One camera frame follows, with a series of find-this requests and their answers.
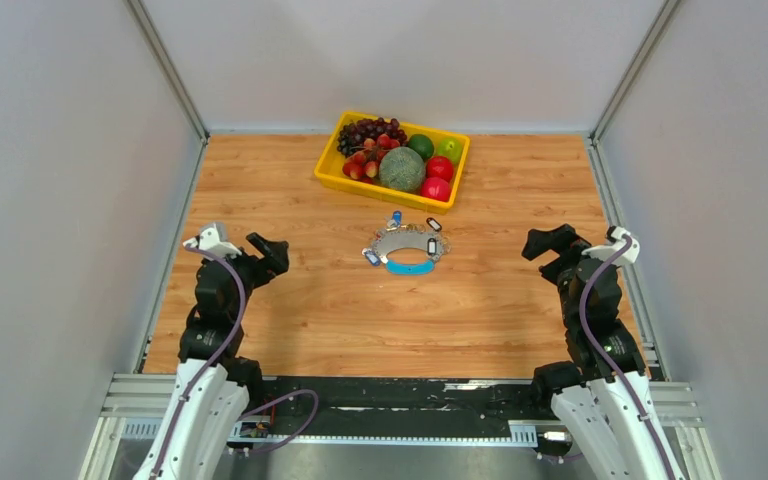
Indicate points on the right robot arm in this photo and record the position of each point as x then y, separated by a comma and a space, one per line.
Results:
602, 394

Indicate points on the dark grape bunch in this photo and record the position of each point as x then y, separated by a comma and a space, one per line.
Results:
357, 135

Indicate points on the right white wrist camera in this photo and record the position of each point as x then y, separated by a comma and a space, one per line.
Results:
621, 248

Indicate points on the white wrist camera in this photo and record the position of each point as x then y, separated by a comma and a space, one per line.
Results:
213, 238
621, 248

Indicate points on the green netted melon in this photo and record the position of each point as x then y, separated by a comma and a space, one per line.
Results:
402, 170

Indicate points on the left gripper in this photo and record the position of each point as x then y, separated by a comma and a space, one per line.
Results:
273, 262

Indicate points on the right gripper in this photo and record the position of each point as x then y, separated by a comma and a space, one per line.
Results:
561, 240

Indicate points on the metal keyring plate blue handle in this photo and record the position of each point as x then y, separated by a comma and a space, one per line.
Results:
411, 249

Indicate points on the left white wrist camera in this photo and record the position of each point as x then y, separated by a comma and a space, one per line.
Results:
213, 238

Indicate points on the dark green lime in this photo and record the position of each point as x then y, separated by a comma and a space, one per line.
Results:
422, 145

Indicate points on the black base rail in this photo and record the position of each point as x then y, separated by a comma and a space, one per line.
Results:
398, 407

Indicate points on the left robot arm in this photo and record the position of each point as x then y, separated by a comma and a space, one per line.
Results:
213, 384

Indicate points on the lower red apple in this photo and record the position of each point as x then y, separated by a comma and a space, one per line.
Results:
436, 188

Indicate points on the upper red apple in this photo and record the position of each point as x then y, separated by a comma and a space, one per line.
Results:
440, 167

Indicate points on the red apple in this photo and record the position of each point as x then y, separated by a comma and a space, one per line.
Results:
440, 167
436, 188

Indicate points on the black key tag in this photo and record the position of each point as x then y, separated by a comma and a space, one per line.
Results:
434, 224

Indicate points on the light green apple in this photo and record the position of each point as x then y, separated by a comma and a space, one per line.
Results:
451, 148

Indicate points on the dark blue key tag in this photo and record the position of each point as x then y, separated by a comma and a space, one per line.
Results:
371, 257

